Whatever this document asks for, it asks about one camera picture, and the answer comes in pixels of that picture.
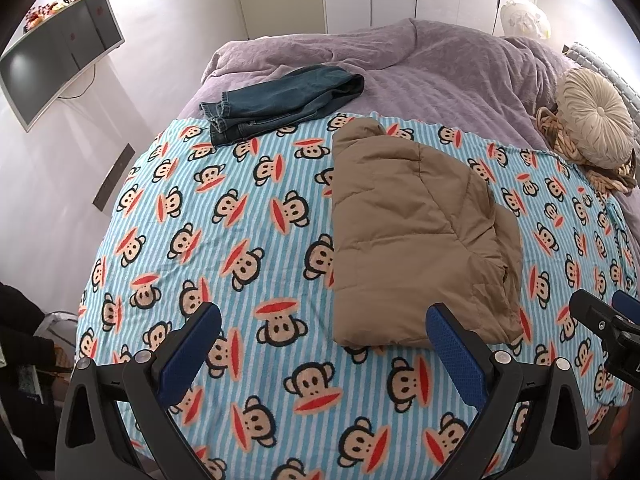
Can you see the blue jeans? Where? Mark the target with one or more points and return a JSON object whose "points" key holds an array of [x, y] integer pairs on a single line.
{"points": [[280, 97]]}

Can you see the beige braided knot cushion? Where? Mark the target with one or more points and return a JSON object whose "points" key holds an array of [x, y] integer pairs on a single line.
{"points": [[612, 180]]}

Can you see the white door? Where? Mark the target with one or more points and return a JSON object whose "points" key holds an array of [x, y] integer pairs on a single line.
{"points": [[280, 0]]}

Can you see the round cream pleated pillow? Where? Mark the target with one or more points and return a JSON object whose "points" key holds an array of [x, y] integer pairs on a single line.
{"points": [[595, 115]]}

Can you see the dark cloth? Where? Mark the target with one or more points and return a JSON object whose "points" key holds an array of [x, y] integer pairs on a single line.
{"points": [[20, 330]]}

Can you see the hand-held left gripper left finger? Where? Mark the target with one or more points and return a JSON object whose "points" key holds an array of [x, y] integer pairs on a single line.
{"points": [[190, 355]]}

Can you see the white round floral cushion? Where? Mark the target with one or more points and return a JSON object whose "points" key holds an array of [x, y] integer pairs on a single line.
{"points": [[525, 19]]}

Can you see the white bag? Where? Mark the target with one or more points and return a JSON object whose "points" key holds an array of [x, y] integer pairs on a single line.
{"points": [[57, 322]]}

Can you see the dark wall strip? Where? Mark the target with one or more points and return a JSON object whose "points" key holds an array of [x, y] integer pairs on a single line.
{"points": [[114, 176]]}

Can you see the tan puffer jacket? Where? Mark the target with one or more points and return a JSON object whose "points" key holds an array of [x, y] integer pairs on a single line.
{"points": [[410, 220]]}

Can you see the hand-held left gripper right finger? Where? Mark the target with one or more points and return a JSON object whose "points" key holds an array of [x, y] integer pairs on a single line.
{"points": [[457, 355]]}

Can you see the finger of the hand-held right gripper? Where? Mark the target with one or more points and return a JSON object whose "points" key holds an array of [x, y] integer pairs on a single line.
{"points": [[627, 305], [595, 312]]}

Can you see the wall-mounted television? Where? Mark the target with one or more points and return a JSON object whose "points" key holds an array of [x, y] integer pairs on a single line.
{"points": [[55, 60]]}

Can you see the grey booklet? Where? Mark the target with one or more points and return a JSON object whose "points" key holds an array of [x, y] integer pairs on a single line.
{"points": [[30, 382]]}

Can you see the red flower decoration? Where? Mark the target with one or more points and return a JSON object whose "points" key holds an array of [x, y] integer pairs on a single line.
{"points": [[42, 15]]}

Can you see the monkey print striped blanket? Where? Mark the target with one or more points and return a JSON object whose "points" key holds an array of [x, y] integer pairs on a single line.
{"points": [[225, 240]]}

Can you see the purple bedspread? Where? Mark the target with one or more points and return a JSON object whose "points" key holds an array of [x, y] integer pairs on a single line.
{"points": [[440, 75]]}

